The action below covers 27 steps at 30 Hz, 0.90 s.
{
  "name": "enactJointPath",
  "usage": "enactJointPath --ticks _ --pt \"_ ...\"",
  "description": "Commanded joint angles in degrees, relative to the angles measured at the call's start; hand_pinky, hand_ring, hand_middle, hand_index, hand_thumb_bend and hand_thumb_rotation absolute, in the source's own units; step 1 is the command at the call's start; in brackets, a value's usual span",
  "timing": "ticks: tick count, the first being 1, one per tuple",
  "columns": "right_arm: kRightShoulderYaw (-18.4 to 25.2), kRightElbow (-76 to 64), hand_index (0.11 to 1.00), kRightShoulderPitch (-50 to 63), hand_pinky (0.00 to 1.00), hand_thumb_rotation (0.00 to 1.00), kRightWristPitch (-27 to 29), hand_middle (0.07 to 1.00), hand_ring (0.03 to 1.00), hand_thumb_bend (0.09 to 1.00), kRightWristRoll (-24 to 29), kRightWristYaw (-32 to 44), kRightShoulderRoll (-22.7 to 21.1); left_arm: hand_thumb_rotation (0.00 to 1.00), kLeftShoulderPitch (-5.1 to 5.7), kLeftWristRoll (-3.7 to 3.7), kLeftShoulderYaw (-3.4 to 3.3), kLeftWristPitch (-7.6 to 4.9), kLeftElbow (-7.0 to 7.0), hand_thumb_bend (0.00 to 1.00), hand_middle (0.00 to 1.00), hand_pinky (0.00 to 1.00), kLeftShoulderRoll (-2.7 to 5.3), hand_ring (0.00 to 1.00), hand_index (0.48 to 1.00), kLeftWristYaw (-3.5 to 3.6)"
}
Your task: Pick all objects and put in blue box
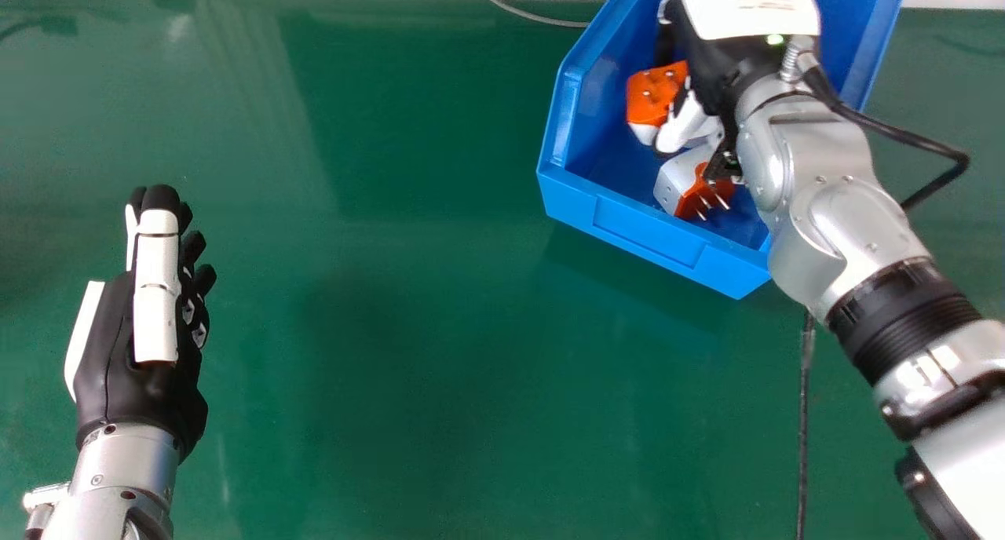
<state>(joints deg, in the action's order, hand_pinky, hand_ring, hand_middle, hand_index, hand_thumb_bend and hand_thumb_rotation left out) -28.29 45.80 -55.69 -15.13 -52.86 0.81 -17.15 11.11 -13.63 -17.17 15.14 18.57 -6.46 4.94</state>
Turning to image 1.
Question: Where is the white-and-orange plug adapter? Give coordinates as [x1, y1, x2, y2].
[653, 158, 739, 222]
[626, 61, 690, 148]

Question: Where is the blue plastic bin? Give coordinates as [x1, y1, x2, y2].
[537, 0, 913, 300]

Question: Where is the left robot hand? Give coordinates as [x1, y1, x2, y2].
[64, 184, 217, 464]

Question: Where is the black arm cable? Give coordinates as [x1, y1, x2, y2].
[801, 66, 971, 213]

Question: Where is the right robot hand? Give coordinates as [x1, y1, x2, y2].
[654, 0, 822, 155]

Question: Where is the grey cable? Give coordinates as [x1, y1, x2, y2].
[462, 0, 591, 29]

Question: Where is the black hanging cable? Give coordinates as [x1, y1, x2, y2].
[795, 309, 817, 540]

